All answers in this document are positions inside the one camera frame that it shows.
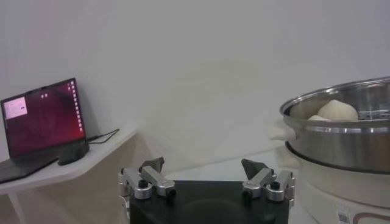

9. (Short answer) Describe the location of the stainless steel steamer basket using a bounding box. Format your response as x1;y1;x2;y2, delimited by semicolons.
268;76;390;174

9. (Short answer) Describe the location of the white side table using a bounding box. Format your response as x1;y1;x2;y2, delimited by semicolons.
0;129;153;224

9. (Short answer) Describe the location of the black laptop cable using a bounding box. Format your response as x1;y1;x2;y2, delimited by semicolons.
87;128;120;145

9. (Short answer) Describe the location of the black computer mouse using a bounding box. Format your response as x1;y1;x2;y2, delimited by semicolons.
57;142;90;166

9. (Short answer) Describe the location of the cream electric cooker pot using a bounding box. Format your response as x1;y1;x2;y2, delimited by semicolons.
275;145;390;224

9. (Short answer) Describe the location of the black laptop red screen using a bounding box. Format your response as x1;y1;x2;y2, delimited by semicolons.
0;77;91;184

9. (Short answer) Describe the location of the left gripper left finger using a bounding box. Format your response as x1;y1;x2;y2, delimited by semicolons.
117;156;177;201

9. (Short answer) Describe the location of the white steamed baozi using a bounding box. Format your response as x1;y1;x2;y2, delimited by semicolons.
317;99;360;121
308;114;332;122

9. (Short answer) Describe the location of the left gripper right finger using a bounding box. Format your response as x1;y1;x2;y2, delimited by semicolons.
240;158;296;203

